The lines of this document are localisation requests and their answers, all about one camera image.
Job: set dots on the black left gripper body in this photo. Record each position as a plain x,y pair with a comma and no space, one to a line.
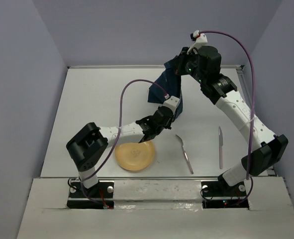
167,126

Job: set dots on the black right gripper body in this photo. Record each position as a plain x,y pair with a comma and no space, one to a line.
192,69

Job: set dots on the dark blue patterned cloth napkin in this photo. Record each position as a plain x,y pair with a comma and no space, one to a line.
170,82

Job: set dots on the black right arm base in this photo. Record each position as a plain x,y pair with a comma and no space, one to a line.
215,198

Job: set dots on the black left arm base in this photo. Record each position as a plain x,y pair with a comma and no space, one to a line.
98,197

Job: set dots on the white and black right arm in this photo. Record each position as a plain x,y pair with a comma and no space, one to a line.
266,148

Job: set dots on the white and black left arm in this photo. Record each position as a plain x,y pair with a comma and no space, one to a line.
89,144

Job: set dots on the tan round plate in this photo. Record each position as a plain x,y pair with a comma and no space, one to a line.
134,156

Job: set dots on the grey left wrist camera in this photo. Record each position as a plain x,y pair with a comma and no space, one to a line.
172,103

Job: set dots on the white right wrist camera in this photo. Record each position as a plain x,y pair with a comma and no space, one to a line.
199,39

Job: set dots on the knife with pink handle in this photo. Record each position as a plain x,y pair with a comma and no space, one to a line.
220,134

